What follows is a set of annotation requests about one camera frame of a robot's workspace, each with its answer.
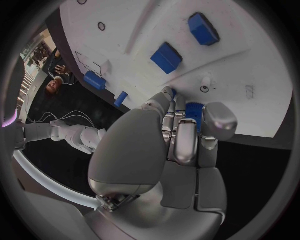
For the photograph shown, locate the white cable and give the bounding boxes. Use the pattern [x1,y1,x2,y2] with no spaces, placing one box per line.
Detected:
[25,111,62,124]
[32,110,96,129]

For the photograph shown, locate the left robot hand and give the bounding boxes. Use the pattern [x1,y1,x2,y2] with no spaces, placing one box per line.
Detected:
[83,85,239,240]

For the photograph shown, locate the blue block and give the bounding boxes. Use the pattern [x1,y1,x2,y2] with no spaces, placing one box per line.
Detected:
[150,41,184,75]
[187,12,222,47]

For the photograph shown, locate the person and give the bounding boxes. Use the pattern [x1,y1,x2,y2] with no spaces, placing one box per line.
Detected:
[43,48,79,99]

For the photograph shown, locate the small blue cylinder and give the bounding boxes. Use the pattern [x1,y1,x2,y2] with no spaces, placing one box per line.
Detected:
[113,91,129,108]

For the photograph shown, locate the large blue cylinder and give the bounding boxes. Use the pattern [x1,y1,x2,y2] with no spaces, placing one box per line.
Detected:
[83,70,108,91]

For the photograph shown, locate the white task board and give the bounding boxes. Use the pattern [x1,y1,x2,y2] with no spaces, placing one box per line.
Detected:
[59,0,295,139]

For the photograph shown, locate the blue gear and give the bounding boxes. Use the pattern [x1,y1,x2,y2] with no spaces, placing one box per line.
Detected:
[184,102,205,133]

